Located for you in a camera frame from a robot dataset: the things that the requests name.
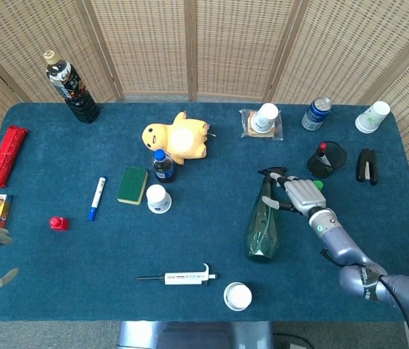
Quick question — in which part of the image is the bamboo folding screen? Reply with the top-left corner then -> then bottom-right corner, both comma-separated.
0,0 -> 409,197

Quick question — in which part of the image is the blue whiteboard marker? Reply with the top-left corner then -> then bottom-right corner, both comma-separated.
87,176 -> 107,222

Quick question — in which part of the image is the green and yellow sponge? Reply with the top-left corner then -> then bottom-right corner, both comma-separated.
116,166 -> 150,206

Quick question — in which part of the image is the small blue-capped cola bottle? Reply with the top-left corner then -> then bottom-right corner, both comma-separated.
152,148 -> 176,184

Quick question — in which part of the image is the red snack package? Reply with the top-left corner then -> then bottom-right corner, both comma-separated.
0,124 -> 30,189

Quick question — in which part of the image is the yellow plush duck toy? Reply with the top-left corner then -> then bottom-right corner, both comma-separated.
141,111 -> 216,165

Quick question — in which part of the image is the large dark tea bottle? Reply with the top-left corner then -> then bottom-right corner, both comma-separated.
43,49 -> 100,124

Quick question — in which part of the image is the red toy block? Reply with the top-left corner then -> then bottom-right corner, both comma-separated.
49,216 -> 70,231

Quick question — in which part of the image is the white lab pipette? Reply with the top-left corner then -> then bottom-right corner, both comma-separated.
133,262 -> 218,286

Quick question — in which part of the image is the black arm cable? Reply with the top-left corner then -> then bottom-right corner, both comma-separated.
320,248 -> 409,349

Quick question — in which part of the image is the black stapler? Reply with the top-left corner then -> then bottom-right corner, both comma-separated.
355,147 -> 378,187

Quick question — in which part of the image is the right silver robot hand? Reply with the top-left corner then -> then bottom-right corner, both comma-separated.
261,172 -> 328,218

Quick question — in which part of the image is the silver-blue robot base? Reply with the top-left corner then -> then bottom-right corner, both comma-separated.
116,321 -> 275,349

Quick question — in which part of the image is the red-capped marker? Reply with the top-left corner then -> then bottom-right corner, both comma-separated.
318,143 -> 334,168

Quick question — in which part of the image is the green-print paper cup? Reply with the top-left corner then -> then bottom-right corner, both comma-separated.
355,100 -> 392,135

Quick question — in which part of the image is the blue drink can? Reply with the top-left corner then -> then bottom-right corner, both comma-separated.
301,97 -> 333,132

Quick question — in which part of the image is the blue table cloth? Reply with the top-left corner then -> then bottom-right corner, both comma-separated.
0,101 -> 409,323

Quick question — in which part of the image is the blue-flower paper cup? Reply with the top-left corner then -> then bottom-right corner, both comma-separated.
253,102 -> 280,132
145,183 -> 173,214
223,281 -> 253,312

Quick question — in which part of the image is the green spray bottle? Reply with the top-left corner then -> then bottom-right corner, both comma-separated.
245,166 -> 288,263

